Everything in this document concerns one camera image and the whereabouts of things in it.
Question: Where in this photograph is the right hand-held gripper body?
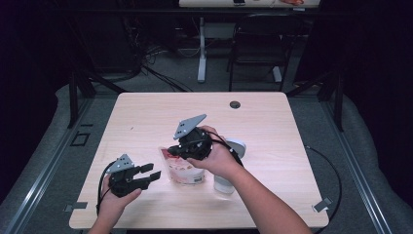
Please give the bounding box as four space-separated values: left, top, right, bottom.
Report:
172 113 212 161

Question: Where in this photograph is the left hand-held gripper black cable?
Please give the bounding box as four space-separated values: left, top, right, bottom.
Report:
95 160 117 217

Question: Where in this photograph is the person's left hand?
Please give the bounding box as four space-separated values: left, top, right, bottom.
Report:
96 175 142 222

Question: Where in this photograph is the hand-held gripper black cable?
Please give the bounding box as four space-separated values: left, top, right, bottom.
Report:
95 160 117 217
201 130 343 234

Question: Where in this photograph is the aluminium floor rail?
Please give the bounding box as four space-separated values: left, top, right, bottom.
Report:
319 97 393 234
4 97 95 234

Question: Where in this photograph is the red and white spouted pouch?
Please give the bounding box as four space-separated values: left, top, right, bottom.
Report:
158 145 207 186

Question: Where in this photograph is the white desk with metal legs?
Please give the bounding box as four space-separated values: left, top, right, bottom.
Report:
178 0 320 84

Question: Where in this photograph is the person's right hand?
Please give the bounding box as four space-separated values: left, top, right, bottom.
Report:
187 125 243 179

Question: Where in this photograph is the white container with hinged lid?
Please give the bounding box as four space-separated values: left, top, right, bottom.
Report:
212 137 247 195

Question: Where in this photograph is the black metal stand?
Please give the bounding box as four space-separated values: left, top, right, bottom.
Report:
66 69 128 130
285 69 345 133

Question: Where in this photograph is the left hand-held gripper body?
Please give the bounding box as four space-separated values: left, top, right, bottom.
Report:
105 153 151 198

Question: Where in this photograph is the right hand-held gripper black cable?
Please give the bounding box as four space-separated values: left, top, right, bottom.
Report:
201 130 343 234

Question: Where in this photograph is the tangle of floor cables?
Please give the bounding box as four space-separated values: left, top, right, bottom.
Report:
123 16 194 94

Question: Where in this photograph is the black folding chair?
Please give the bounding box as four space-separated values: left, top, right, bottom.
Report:
227 13 306 93

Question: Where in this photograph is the grey tape strip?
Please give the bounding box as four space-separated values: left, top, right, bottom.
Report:
312 196 334 213
63 201 89 213

